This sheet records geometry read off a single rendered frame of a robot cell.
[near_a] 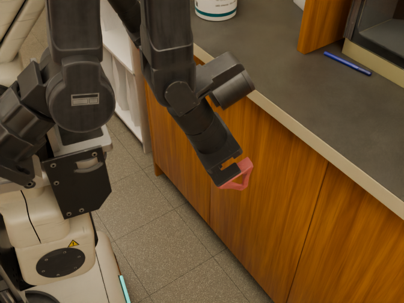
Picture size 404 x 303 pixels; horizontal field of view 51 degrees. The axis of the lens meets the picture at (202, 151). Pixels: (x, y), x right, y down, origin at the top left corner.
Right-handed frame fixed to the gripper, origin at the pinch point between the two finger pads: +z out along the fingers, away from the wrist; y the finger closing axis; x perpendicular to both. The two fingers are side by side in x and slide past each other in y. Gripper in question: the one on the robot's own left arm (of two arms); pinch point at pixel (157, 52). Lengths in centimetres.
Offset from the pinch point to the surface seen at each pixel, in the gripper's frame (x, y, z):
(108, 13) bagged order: 11, 108, 39
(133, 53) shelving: 10, 66, 39
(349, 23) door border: -44.9, -12.2, 16.2
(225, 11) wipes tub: -23.5, 17.6, 13.2
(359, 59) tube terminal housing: -43, -17, 25
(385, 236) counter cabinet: -20, -57, 31
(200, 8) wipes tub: -17.8, 21.8, 10.4
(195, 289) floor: 39, -14, 91
